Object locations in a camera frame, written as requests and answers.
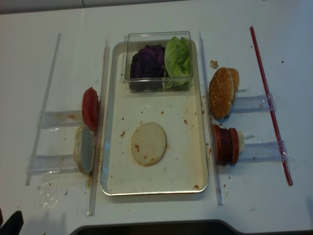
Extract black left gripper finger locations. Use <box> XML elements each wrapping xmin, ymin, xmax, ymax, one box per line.
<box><xmin>0</xmin><ymin>211</ymin><xmax>23</xmax><ymax>235</ymax></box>

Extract green lettuce leaf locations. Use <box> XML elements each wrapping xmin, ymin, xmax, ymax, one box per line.
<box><xmin>164</xmin><ymin>36</ymin><xmax>191</xmax><ymax>86</ymax></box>

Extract white bread slice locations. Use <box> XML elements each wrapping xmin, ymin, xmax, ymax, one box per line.
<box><xmin>73</xmin><ymin>125</ymin><xmax>94</xmax><ymax>174</ymax></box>

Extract red tomato slices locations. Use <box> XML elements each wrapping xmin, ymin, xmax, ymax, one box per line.
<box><xmin>82</xmin><ymin>87</ymin><xmax>99</xmax><ymax>132</ymax></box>

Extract stacked meat patties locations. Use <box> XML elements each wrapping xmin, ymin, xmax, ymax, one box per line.
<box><xmin>212</xmin><ymin>124</ymin><xmax>233</xmax><ymax>166</ymax></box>

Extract red tomato slice right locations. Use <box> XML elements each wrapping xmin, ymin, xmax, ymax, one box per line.
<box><xmin>229</xmin><ymin>128</ymin><xmax>239</xmax><ymax>165</ymax></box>

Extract bread crumb chunk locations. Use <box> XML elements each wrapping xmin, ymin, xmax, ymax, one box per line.
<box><xmin>210</xmin><ymin>60</ymin><xmax>219</xmax><ymax>69</ymax></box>

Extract lower left clear track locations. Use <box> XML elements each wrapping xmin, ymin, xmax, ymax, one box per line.
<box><xmin>26</xmin><ymin>154</ymin><xmax>79</xmax><ymax>175</ymax></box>

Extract clear track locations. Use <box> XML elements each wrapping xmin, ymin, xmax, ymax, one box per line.
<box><xmin>26</xmin><ymin>154</ymin><xmax>79</xmax><ymax>175</ymax></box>
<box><xmin>231</xmin><ymin>94</ymin><xmax>275</xmax><ymax>113</ymax></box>
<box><xmin>237</xmin><ymin>141</ymin><xmax>289</xmax><ymax>163</ymax></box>
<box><xmin>37</xmin><ymin>110</ymin><xmax>84</xmax><ymax>129</ymax></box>

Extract upper left clear track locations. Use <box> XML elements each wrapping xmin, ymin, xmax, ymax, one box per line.
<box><xmin>37</xmin><ymin>110</ymin><xmax>84</xmax><ymax>129</ymax></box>

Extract bottom bun slice on tray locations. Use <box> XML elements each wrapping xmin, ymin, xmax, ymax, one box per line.
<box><xmin>131</xmin><ymin>122</ymin><xmax>167</xmax><ymax>166</ymax></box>

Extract metal baking tray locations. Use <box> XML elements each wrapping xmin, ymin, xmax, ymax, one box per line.
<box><xmin>100</xmin><ymin>43</ymin><xmax>209</xmax><ymax>196</ymax></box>

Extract purple cabbage leaves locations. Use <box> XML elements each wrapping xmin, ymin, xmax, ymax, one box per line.
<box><xmin>130</xmin><ymin>45</ymin><xmax>166</xmax><ymax>79</ymax></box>

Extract clear plastic container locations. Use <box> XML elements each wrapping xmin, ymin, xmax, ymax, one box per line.
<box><xmin>121</xmin><ymin>31</ymin><xmax>193</xmax><ymax>92</ymax></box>

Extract sesame burger bun top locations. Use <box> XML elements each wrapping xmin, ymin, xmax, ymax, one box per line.
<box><xmin>208</xmin><ymin>67</ymin><xmax>235</xmax><ymax>119</ymax></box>

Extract lower right clear track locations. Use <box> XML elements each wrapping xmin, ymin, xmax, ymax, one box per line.
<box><xmin>237</xmin><ymin>141</ymin><xmax>289</xmax><ymax>163</ymax></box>

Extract upper right clear track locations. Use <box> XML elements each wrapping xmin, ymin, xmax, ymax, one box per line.
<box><xmin>231</xmin><ymin>94</ymin><xmax>275</xmax><ymax>113</ymax></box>

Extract left inner clear rail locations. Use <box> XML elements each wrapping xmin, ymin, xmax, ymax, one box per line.
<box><xmin>87</xmin><ymin>36</ymin><xmax>110</xmax><ymax>216</ymax></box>

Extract clear rail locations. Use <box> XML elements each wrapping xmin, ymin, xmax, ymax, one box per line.
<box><xmin>199</xmin><ymin>31</ymin><xmax>224</xmax><ymax>206</ymax></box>
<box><xmin>87</xmin><ymin>36</ymin><xmax>110</xmax><ymax>216</ymax></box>
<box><xmin>25</xmin><ymin>33</ymin><xmax>62</xmax><ymax>186</ymax></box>

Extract left outer clear rail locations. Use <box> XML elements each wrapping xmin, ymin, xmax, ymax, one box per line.
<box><xmin>25</xmin><ymin>33</ymin><xmax>62</xmax><ymax>186</ymax></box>

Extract right inner clear rail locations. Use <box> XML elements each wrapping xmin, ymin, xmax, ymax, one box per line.
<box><xmin>199</xmin><ymin>31</ymin><xmax>224</xmax><ymax>206</ymax></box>

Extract red plastic rail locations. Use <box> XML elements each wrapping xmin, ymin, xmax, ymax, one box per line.
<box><xmin>249</xmin><ymin>26</ymin><xmax>293</xmax><ymax>186</ymax></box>

